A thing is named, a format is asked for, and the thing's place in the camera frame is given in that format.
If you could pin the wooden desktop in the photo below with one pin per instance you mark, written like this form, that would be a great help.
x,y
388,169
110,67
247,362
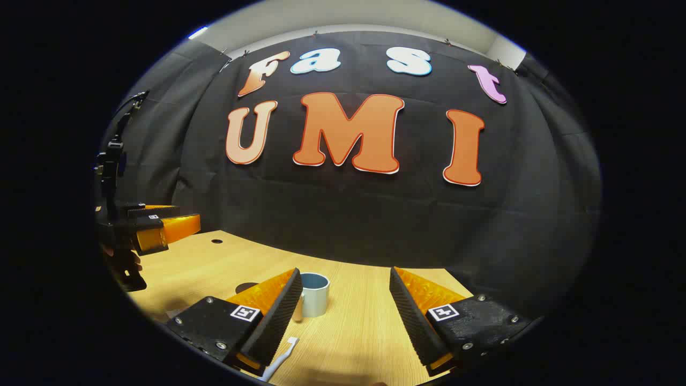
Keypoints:
x,y
348,321

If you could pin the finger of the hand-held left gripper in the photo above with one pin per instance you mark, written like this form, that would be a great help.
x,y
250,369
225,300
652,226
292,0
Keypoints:
x,y
150,210
171,228

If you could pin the white toothbrush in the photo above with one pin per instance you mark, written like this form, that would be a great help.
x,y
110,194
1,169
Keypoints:
x,y
281,356

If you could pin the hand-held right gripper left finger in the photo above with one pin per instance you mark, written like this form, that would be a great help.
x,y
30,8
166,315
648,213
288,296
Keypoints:
x,y
278,316

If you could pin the light blue cup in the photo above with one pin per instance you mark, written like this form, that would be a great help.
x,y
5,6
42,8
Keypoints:
x,y
316,297

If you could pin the black backdrop cloth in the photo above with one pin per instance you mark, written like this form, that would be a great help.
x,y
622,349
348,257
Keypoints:
x,y
375,214

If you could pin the dark round coaster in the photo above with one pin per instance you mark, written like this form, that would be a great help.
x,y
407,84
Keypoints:
x,y
244,287

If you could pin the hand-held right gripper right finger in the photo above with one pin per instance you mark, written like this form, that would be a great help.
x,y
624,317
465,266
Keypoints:
x,y
410,316

